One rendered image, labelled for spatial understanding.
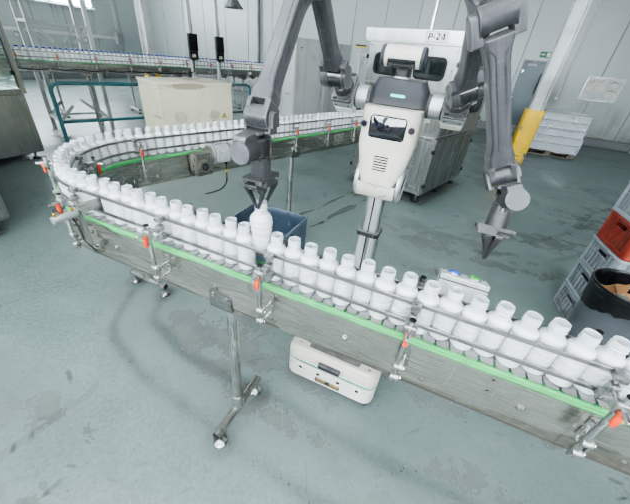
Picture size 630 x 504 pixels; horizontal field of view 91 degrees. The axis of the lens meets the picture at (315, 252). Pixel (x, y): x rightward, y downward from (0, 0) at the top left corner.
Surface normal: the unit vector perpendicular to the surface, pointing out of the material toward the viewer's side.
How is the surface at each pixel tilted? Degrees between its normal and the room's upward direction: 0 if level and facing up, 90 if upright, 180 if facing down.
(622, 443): 90
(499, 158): 97
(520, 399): 90
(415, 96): 90
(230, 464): 0
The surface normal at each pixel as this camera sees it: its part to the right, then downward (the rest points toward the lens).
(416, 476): 0.09, -0.84
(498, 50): -0.10, 0.63
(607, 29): -0.40, 0.46
